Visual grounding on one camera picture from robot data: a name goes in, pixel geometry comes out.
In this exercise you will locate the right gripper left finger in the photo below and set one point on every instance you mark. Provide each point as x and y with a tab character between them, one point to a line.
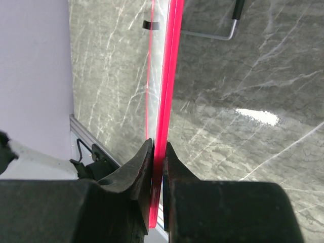
113	209

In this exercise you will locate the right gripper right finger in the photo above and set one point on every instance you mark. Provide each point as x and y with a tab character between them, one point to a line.
197	210

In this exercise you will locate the pink framed whiteboard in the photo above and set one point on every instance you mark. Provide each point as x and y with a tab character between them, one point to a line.
164	36

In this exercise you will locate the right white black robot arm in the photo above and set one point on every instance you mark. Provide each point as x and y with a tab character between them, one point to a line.
21	163

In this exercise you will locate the aluminium mounting rail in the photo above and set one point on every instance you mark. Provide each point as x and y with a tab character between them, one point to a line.
81	132

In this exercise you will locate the wire whiteboard stand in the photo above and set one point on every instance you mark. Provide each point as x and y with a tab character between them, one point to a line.
202	21

